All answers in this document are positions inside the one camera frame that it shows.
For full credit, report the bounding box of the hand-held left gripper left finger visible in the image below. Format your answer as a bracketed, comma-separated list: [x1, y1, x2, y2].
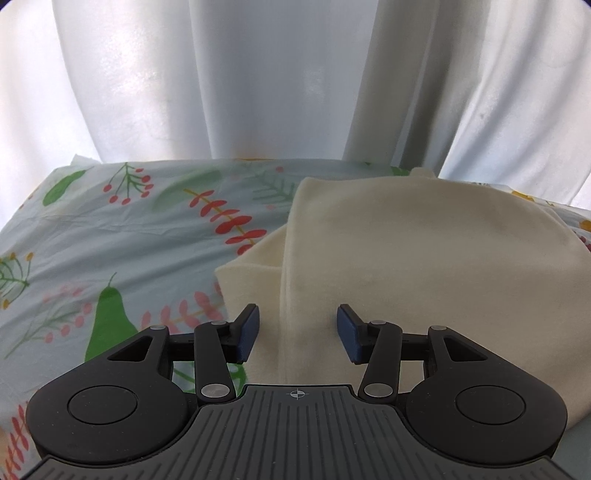
[106, 304, 260, 403]

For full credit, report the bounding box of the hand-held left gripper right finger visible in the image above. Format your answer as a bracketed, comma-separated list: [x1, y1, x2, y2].
[337, 304, 490, 404]

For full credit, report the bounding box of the cream knit sweater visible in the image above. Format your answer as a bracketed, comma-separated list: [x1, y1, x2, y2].
[215, 167, 591, 432]

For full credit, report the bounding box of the floral printed bed sheet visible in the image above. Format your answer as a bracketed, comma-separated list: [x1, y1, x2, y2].
[0, 154, 591, 480]

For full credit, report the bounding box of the white curtain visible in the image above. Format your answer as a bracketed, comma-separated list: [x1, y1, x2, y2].
[0, 0, 591, 206]

